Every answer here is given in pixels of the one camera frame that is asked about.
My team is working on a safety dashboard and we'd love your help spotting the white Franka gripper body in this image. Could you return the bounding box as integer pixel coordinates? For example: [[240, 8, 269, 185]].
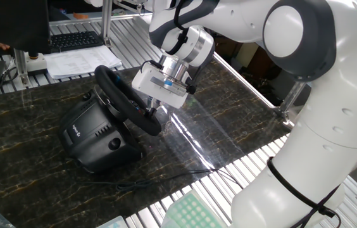
[[131, 63, 195, 109]]

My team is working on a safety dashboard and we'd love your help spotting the blue pipette tip rack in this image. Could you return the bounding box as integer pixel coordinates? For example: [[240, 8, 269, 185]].
[[96, 215, 129, 228]]

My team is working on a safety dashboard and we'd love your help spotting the white paper stack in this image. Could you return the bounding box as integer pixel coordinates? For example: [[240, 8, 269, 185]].
[[44, 45, 123, 80]]

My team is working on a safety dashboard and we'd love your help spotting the short aluminium post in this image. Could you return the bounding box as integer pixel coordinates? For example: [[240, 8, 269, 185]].
[[13, 49, 31, 89]]

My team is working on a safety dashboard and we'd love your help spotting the green pipette tip box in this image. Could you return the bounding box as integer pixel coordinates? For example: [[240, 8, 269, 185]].
[[161, 189, 230, 228]]

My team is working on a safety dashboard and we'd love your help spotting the black computer monitor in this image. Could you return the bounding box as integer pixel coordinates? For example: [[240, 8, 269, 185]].
[[0, 0, 51, 54]]

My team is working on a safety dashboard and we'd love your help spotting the black racing steering wheel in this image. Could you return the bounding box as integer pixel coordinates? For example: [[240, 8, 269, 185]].
[[94, 65, 163, 137]]

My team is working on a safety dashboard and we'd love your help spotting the dark marble pattern board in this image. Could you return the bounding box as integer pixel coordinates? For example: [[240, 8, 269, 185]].
[[0, 52, 295, 228]]

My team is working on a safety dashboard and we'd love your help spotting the white emergency stop box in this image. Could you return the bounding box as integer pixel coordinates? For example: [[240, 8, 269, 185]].
[[23, 52, 48, 73]]

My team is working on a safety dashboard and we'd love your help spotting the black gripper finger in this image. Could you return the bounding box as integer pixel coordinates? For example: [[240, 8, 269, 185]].
[[147, 100, 157, 117], [153, 97, 164, 112]]

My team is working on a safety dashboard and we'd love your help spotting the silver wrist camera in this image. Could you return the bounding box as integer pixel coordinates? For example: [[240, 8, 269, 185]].
[[150, 75, 188, 98]]

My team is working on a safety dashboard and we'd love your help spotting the aluminium corner frame post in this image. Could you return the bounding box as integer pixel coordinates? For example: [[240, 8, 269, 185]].
[[273, 80, 306, 123]]

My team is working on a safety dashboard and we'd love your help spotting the black steering wheel base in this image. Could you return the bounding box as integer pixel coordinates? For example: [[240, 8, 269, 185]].
[[58, 88, 144, 174]]

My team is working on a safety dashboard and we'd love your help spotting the tall aluminium frame post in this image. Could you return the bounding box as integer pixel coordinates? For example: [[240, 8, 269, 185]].
[[100, 0, 113, 48]]

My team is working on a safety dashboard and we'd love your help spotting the black keyboard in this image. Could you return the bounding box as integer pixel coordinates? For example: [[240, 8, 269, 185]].
[[49, 30, 105, 53]]

